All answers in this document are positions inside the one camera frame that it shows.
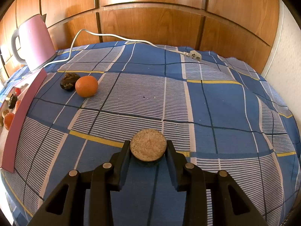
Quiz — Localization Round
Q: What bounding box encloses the dark cylinder beige top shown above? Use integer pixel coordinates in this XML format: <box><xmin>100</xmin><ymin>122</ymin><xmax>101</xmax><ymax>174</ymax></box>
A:
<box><xmin>130</xmin><ymin>129</ymin><xmax>167</xmax><ymax>165</ymax></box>

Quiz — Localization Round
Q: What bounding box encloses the orange tangerine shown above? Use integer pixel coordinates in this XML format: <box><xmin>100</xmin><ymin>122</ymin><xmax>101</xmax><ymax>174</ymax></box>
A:
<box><xmin>4</xmin><ymin>112</ymin><xmax>15</xmax><ymax>130</ymax></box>
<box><xmin>75</xmin><ymin>76</ymin><xmax>98</xmax><ymax>98</ymax></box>

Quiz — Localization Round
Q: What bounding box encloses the dark brown fruit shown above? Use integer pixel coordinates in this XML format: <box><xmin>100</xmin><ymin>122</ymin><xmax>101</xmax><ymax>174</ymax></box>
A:
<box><xmin>8</xmin><ymin>94</ymin><xmax>18</xmax><ymax>109</ymax></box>
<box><xmin>60</xmin><ymin>73</ymin><xmax>80</xmax><ymax>92</ymax></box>

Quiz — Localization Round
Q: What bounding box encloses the red cherry tomato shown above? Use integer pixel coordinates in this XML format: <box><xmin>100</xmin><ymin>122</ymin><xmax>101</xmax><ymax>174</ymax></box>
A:
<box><xmin>15</xmin><ymin>88</ymin><xmax>21</xmax><ymax>96</ymax></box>

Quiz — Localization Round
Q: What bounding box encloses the small beige ball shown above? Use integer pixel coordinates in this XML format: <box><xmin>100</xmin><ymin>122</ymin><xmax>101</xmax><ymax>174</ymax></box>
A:
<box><xmin>2</xmin><ymin>109</ymin><xmax>10</xmax><ymax>118</ymax></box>

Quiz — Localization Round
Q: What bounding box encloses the small orange carrot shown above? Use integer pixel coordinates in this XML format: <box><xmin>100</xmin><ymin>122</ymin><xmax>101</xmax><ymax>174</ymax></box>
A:
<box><xmin>15</xmin><ymin>99</ymin><xmax>21</xmax><ymax>111</ymax></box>

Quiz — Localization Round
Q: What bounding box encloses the blue plaid tablecloth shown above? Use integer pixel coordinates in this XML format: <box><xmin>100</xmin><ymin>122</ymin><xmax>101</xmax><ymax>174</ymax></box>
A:
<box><xmin>1</xmin><ymin>42</ymin><xmax>300</xmax><ymax>225</ymax></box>

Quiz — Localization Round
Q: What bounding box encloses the pink shallow tray box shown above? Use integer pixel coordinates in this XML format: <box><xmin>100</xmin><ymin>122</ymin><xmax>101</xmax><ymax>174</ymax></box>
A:
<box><xmin>1</xmin><ymin>68</ymin><xmax>47</xmax><ymax>173</ymax></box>

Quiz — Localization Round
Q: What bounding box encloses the pink electric kettle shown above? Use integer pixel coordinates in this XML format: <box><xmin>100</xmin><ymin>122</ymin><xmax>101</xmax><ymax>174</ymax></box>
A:
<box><xmin>11</xmin><ymin>14</ymin><xmax>57</xmax><ymax>71</ymax></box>

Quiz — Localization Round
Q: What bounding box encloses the wooden panel cabinet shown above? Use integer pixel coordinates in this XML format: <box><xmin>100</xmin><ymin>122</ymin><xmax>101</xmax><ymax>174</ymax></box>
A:
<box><xmin>1</xmin><ymin>0</ymin><xmax>280</xmax><ymax>79</ymax></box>

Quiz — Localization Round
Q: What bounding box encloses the white power cord with plug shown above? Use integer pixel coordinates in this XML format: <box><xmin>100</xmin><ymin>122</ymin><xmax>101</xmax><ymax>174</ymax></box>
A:
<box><xmin>42</xmin><ymin>28</ymin><xmax>203</xmax><ymax>69</ymax></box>

